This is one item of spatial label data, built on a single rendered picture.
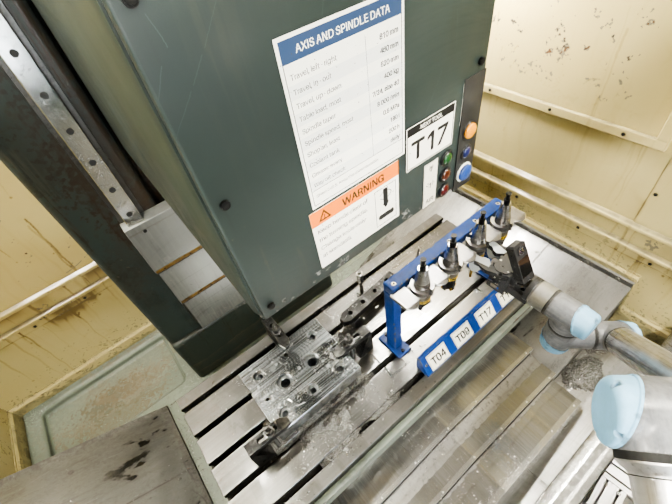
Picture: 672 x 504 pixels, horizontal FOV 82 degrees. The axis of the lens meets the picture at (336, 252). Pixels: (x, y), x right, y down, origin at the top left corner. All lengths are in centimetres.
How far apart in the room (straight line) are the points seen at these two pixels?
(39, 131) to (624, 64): 141
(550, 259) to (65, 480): 185
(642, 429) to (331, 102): 67
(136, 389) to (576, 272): 181
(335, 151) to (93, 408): 170
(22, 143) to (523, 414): 153
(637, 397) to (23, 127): 124
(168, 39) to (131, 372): 173
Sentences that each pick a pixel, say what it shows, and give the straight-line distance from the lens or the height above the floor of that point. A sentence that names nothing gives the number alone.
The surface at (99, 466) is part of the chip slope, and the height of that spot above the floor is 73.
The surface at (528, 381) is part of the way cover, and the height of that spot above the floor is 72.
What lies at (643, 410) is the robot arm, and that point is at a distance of 80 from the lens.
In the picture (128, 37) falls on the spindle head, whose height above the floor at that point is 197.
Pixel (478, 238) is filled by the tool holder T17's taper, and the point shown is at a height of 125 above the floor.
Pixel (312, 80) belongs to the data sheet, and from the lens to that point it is 42.
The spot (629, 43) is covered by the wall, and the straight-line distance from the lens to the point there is 132.
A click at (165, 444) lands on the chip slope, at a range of 167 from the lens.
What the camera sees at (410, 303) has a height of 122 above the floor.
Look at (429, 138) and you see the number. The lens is 59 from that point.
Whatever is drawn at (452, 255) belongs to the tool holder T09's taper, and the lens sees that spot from 104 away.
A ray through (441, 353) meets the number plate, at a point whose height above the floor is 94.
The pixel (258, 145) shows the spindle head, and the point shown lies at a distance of 41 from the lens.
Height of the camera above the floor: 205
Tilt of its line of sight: 48 degrees down
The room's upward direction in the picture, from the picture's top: 11 degrees counter-clockwise
